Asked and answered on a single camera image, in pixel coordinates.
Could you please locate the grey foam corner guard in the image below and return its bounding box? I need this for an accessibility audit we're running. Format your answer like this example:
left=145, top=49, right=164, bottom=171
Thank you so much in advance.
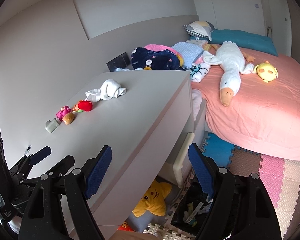
left=45, top=118, right=61, bottom=133

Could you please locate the pink rubber dinosaur toy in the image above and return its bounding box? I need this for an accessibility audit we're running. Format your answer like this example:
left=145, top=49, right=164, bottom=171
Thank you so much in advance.
left=56, top=105, right=72, bottom=122

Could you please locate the orange plastic toy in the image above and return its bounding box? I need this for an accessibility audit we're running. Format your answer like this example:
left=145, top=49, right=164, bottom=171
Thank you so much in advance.
left=72, top=100, right=83, bottom=113

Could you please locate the red oval plush toy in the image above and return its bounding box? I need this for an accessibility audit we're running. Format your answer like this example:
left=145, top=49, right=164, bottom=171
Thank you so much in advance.
left=77, top=100, right=93, bottom=112

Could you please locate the black trash bin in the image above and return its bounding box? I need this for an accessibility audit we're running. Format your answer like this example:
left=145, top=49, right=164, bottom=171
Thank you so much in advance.
left=171, top=176, right=212, bottom=235

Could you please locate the brown bear toy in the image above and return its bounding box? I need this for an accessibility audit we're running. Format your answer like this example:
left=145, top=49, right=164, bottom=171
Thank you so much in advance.
left=62, top=112, right=75, bottom=125

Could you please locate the yellow pikachu plush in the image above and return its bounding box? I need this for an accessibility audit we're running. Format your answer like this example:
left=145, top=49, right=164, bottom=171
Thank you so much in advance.
left=132, top=180, right=172, bottom=217

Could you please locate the pink bed sheet mattress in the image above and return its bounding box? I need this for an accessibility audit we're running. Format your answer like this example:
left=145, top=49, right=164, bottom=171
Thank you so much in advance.
left=192, top=48, right=300, bottom=161

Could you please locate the white towel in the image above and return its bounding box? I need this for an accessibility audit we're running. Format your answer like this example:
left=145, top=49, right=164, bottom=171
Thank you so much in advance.
left=85, top=79, right=127, bottom=102

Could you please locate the white printed cloth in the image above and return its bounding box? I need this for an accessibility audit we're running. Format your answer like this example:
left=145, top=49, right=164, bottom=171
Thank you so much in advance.
left=190, top=63, right=211, bottom=83

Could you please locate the white goose plush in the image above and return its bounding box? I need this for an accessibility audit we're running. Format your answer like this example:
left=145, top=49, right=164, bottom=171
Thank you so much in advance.
left=203, top=41, right=255, bottom=107

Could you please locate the light blue knit blanket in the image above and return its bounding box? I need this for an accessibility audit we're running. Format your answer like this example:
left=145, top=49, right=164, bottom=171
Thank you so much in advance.
left=172, top=42, right=203, bottom=69

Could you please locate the yellow chick plush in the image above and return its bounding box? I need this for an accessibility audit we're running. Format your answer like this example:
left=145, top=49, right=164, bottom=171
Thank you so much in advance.
left=254, top=61, right=279, bottom=83

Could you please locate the navy rabbit print blanket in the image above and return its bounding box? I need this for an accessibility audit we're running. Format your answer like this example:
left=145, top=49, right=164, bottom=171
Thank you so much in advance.
left=131, top=47, right=182, bottom=70

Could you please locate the pink folded cloth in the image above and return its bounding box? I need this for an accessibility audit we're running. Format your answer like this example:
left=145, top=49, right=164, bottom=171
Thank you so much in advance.
left=145, top=44, right=183, bottom=59

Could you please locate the teal pillow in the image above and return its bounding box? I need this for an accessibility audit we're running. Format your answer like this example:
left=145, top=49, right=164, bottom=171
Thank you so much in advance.
left=198, top=29, right=278, bottom=56

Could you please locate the checkered pillow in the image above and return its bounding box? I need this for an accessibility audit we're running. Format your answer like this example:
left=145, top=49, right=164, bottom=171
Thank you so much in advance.
left=184, top=21, right=215, bottom=41

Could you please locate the desk cable grommet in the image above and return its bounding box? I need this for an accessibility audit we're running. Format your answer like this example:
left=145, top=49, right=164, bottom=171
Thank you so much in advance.
left=24, top=145, right=31, bottom=155

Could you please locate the black wall socket panel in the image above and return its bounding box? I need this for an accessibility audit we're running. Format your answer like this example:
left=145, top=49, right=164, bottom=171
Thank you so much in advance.
left=107, top=52, right=130, bottom=72

